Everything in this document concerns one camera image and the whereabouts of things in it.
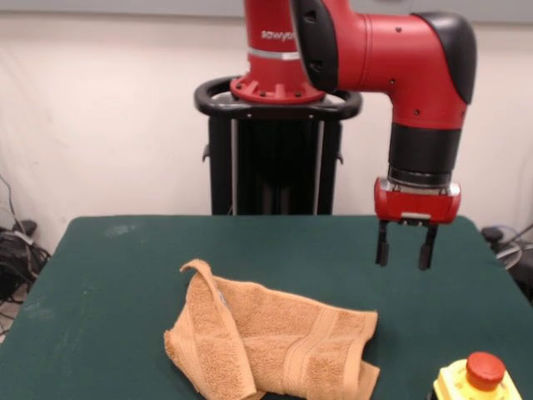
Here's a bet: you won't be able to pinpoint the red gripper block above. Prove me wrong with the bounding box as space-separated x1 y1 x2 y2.
373 177 462 272

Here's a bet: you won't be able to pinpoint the yellow emergency stop button box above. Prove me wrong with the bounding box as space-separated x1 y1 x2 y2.
431 351 522 400

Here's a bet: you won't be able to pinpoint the tan terry towel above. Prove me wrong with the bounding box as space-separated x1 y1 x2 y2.
163 258 381 400

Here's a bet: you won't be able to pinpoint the dark green table cloth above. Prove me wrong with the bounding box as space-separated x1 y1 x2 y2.
0 214 533 400

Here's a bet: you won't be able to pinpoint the tangled black floor cables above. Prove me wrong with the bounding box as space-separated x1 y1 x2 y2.
495 222 533 305
0 174 53 334

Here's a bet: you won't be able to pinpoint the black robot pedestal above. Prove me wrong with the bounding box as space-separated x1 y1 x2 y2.
193 76 363 217

